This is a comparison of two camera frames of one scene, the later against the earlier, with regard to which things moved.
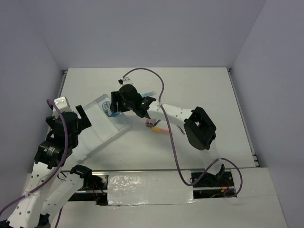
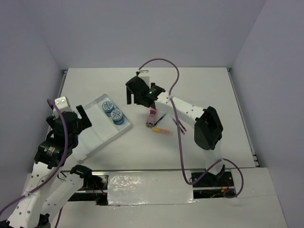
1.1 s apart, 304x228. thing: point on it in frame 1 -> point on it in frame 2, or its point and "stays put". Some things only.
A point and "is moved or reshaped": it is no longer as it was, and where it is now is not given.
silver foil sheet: x=149 y=187 stays put
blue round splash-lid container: x=113 y=114 is moved or reshaped
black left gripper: x=85 y=122 stays put
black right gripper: x=116 y=97 -> x=129 y=96
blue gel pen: x=157 y=122 stays put
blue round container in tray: x=106 y=107 stays put
